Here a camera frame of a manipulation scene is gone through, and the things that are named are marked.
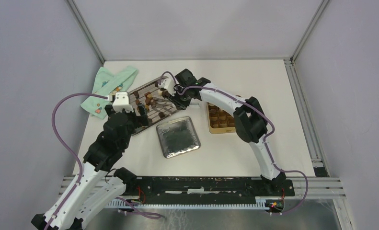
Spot steel tray with rack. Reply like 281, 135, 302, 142
128, 76, 179, 136

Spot gold chocolate box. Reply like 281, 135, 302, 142
206, 103, 236, 134

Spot metal serving tongs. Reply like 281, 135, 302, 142
153, 97, 200, 106

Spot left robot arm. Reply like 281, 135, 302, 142
31, 104, 149, 230

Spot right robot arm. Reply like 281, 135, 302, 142
159, 69, 286, 196

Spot small square steel tray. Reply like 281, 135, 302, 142
156, 116, 201, 159

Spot green printed cloth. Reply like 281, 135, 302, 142
80, 66, 139, 119

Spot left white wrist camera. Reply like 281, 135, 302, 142
112, 92, 134, 113

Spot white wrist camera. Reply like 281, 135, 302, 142
112, 92, 134, 113
158, 78, 176, 96

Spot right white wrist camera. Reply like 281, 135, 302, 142
158, 78, 176, 96

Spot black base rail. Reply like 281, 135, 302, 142
122, 176, 295, 205

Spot white slotted cable duct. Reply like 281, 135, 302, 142
113, 197, 267, 210

